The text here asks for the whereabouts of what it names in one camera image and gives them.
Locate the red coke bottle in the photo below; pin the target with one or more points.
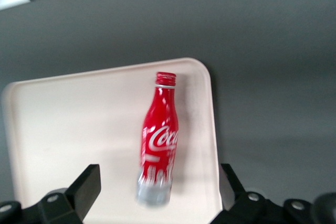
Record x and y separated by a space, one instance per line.
160 129

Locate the beige plastic tray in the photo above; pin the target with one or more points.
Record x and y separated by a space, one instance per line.
78 129

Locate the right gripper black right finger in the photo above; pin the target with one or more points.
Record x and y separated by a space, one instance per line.
237 195

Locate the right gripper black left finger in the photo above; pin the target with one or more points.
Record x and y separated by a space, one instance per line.
84 187

